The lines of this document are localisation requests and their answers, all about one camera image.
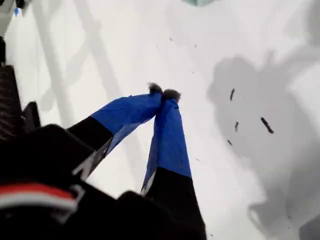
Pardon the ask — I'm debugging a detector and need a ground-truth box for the pale green t-shirt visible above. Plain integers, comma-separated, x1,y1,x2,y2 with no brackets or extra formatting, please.
179,0,217,7

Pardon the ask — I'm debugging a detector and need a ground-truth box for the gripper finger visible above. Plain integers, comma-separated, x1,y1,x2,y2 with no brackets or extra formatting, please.
140,88,208,240
66,82,164,181

